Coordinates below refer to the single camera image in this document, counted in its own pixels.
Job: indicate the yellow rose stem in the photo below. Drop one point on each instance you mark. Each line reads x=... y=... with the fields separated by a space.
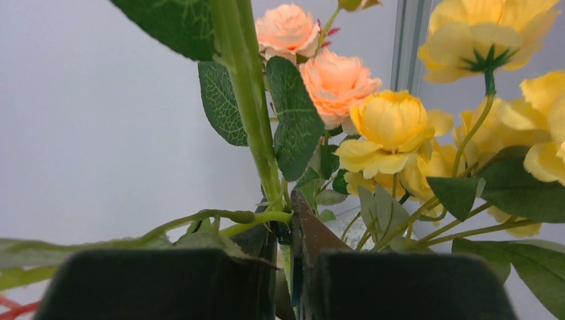
x=488 y=185

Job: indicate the light pink rose stem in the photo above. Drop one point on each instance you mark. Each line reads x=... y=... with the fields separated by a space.
x=255 y=101

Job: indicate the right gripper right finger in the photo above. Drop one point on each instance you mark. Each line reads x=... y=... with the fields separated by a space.
x=332 y=281

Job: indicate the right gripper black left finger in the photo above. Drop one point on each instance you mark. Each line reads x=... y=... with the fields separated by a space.
x=166 y=283

